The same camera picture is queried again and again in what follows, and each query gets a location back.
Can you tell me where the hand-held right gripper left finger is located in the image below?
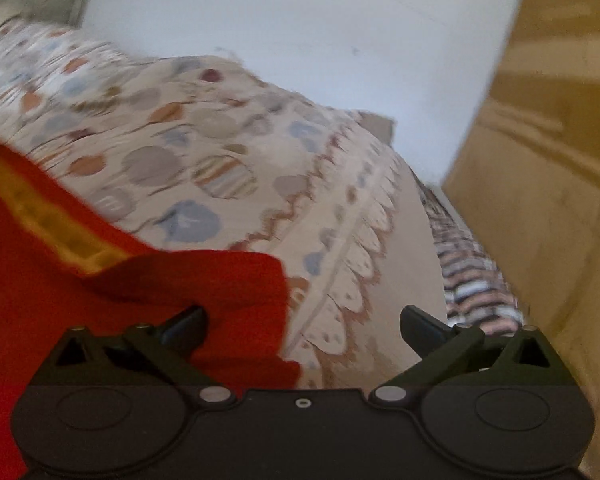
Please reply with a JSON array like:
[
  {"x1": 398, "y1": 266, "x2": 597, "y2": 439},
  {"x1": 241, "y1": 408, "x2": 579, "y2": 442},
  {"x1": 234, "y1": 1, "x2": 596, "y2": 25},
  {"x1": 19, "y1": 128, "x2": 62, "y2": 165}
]
[{"x1": 44, "y1": 304, "x2": 236, "y2": 406}]

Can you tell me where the patterned quilt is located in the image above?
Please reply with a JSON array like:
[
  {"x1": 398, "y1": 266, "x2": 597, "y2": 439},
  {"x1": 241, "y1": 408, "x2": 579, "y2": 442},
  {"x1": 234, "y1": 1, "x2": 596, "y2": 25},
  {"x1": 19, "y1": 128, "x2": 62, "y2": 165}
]
[{"x1": 0, "y1": 22, "x2": 448, "y2": 391}]

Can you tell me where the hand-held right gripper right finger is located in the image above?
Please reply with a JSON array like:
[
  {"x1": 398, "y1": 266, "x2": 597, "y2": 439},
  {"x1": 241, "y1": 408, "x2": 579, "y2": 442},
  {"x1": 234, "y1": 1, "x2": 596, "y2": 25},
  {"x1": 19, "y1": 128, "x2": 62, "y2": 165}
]
[{"x1": 370, "y1": 304, "x2": 563, "y2": 403}]

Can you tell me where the black and white striped bedsheet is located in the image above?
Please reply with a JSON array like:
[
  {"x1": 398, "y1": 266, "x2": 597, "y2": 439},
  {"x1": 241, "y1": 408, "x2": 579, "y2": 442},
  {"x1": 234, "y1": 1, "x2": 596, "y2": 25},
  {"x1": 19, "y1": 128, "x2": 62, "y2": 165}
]
[{"x1": 420, "y1": 175, "x2": 525, "y2": 337}]

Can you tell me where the red long-sleeved top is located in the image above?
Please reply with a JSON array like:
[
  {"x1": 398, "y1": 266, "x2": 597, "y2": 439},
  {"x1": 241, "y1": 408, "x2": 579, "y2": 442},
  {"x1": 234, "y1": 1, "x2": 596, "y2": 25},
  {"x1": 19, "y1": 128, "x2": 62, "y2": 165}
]
[{"x1": 0, "y1": 135, "x2": 301, "y2": 480}]

